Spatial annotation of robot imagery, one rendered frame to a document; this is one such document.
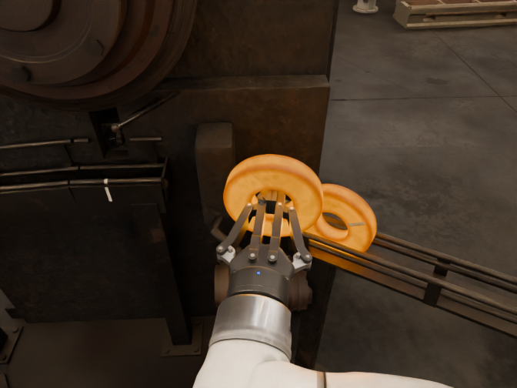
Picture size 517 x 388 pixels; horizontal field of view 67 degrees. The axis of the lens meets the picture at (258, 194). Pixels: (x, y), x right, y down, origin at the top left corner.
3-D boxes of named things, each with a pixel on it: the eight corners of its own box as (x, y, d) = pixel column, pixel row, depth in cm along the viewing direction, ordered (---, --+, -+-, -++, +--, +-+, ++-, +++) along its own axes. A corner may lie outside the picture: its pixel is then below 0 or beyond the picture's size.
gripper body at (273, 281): (223, 320, 50) (235, 261, 56) (290, 329, 49) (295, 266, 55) (218, 289, 44) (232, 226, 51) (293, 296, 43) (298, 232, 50)
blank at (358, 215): (323, 248, 84) (316, 259, 82) (289, 189, 79) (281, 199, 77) (390, 245, 73) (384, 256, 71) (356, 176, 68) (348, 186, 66)
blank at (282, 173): (220, 152, 59) (215, 166, 57) (324, 154, 57) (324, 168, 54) (233, 220, 70) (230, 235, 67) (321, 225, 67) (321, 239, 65)
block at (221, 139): (206, 199, 101) (196, 118, 85) (237, 199, 101) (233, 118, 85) (204, 230, 93) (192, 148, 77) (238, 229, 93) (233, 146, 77)
